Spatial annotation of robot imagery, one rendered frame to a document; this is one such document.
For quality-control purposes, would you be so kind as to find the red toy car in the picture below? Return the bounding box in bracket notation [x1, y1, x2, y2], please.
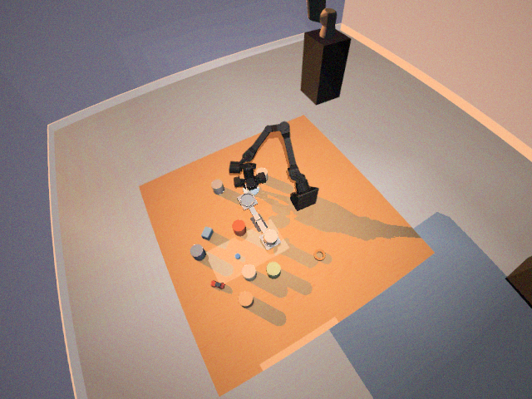
[211, 281, 224, 290]

